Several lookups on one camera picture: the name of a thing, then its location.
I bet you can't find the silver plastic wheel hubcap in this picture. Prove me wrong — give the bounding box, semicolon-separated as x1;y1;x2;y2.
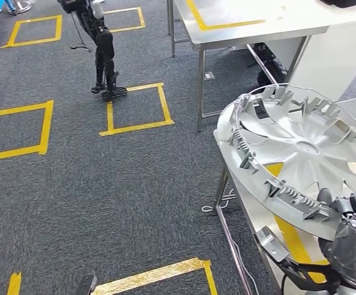
213;83;356;242

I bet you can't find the white desk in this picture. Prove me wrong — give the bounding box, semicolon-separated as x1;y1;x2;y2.
288;0;356;103

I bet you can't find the steel table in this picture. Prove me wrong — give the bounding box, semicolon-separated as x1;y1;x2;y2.
167;0;330;134

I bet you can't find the yellow floor tape square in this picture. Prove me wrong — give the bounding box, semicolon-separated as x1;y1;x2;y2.
103;6;146;34
98;82;176;138
0;100;55;164
0;14;63;50

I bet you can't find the yellow tape on table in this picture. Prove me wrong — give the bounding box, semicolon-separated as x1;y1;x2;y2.
186;0;267;32

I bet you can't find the black humanoid robot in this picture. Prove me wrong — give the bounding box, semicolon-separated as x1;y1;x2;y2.
57;0;128;103

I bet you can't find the chrome round base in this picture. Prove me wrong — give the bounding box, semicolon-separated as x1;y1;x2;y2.
8;0;33;15

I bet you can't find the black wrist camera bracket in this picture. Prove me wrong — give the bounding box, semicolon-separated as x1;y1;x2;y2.
274;254;341;293

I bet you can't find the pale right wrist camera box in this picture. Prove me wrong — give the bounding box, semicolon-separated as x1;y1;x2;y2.
254;226;290;264

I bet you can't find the white floor cable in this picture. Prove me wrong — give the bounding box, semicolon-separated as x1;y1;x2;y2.
201;187;260;295

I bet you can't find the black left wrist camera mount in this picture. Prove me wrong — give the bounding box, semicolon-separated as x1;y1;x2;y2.
74;274;98;295

